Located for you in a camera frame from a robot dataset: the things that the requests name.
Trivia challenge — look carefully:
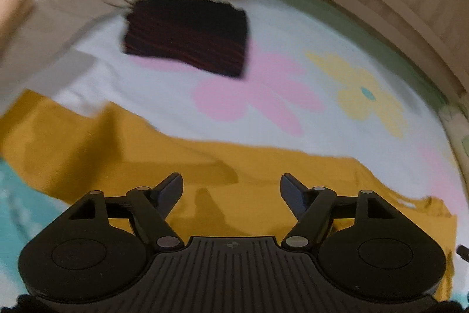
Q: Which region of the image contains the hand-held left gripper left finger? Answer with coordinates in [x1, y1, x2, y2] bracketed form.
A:
[68, 172, 186, 251]

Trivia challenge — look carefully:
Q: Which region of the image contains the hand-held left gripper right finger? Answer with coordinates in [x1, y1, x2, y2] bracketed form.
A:
[280, 173, 401, 250]

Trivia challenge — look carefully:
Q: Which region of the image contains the yellow shirt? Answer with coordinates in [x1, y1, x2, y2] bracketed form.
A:
[0, 90, 458, 302]

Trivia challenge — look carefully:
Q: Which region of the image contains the white floral blanket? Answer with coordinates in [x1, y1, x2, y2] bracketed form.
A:
[0, 0, 469, 310]

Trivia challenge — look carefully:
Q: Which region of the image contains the dark red striped folded cloth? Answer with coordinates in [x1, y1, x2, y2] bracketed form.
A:
[122, 0, 249, 79]

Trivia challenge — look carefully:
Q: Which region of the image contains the peach cloth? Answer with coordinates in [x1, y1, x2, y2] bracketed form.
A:
[0, 0, 35, 59]

